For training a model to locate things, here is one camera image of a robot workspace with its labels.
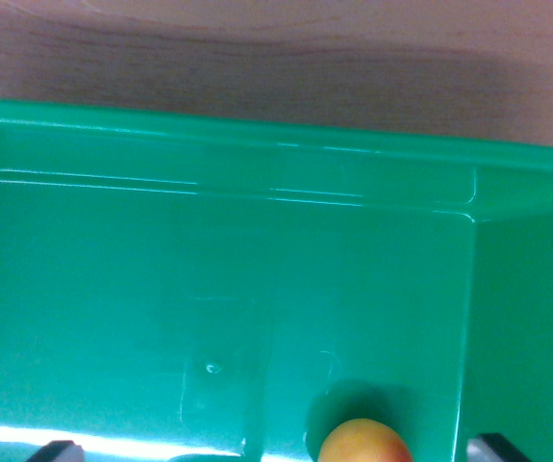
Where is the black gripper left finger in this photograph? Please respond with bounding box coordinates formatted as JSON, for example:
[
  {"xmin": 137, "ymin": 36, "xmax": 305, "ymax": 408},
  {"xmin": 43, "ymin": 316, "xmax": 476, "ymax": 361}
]
[{"xmin": 25, "ymin": 440, "xmax": 86, "ymax": 462}]

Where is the green plastic bin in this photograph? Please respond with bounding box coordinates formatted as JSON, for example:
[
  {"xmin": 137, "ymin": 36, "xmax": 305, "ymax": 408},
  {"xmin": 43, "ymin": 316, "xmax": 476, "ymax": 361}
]
[{"xmin": 0, "ymin": 97, "xmax": 553, "ymax": 462}]

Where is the yellow orange peach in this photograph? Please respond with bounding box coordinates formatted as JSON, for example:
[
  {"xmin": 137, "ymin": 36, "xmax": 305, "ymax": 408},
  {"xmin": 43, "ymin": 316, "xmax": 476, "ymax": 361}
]
[{"xmin": 317, "ymin": 418, "xmax": 411, "ymax": 462}]

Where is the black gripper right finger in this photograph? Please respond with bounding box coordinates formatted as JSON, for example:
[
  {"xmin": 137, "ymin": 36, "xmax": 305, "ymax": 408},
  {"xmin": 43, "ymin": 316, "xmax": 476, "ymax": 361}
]
[{"xmin": 465, "ymin": 432, "xmax": 531, "ymax": 462}]

